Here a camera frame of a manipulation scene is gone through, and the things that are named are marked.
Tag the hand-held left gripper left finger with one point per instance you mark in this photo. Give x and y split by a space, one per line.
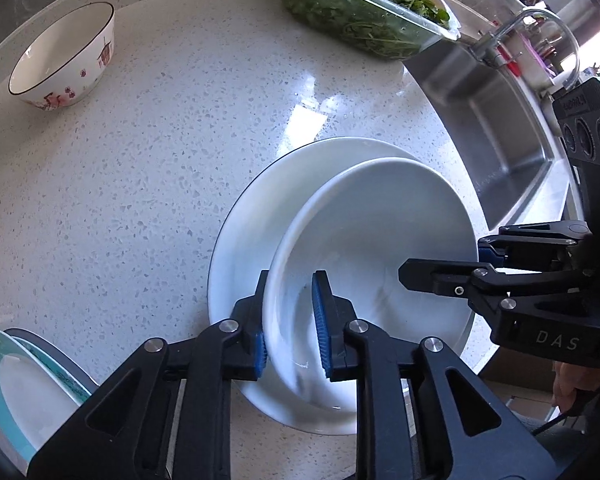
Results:
260 355

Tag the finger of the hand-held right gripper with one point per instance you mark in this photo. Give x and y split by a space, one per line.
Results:
535 235
440 277

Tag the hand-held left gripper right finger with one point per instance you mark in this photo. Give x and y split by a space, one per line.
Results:
322 330

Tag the small white bowl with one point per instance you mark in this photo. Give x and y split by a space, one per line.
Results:
380 220

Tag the large white bowl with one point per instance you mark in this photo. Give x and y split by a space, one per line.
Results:
250 240

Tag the grey plate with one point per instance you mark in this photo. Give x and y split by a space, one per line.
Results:
45 337

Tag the small teal floral plate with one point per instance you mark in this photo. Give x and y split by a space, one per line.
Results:
35 410

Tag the person's right hand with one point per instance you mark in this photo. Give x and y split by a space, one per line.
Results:
567 385

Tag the steel sink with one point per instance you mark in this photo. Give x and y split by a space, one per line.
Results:
480 125

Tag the small red object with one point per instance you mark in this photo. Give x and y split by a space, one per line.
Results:
510 62

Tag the steel faucet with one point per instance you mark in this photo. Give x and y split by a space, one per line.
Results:
485 47

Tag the clear plastic container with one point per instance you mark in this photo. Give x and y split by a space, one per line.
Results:
340 17

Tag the black-rimmed printed bowl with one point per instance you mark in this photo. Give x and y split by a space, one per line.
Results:
55 45

